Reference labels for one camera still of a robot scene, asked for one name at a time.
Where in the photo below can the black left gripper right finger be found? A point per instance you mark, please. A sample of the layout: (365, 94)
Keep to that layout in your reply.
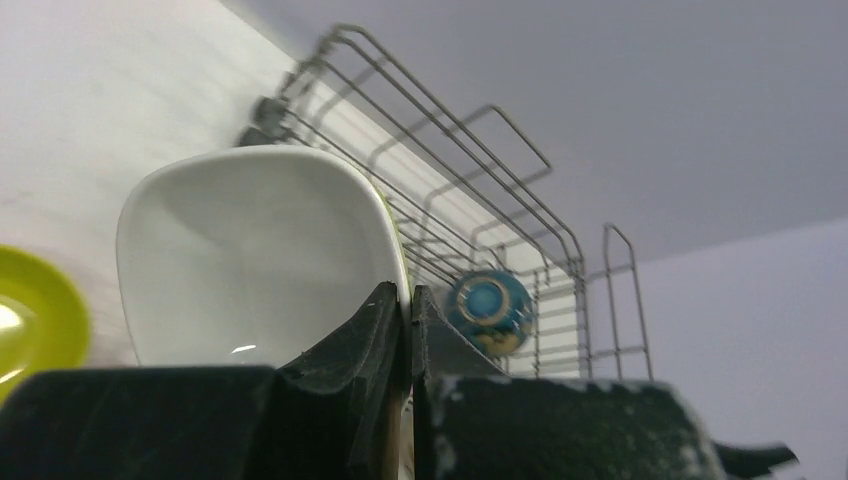
(473, 421)

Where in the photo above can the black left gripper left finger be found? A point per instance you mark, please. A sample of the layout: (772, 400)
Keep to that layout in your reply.
(331, 413)

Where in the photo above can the white square bowl green outside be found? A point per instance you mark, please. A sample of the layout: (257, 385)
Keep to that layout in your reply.
(252, 255)

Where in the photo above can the blue patterned bowl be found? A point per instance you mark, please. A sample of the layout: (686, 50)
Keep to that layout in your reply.
(492, 310)

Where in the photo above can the lime green bowl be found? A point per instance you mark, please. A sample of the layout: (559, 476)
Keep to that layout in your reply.
(45, 322)

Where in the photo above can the grey wire dish rack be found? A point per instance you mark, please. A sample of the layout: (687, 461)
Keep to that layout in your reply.
(466, 193)

